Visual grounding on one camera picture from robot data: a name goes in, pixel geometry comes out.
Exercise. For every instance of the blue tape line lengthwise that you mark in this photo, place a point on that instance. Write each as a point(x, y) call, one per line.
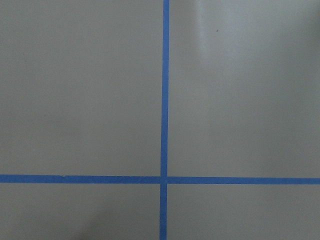
point(163, 207)

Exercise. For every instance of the blue tape line crosswise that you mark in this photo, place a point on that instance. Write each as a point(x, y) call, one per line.
point(171, 180)

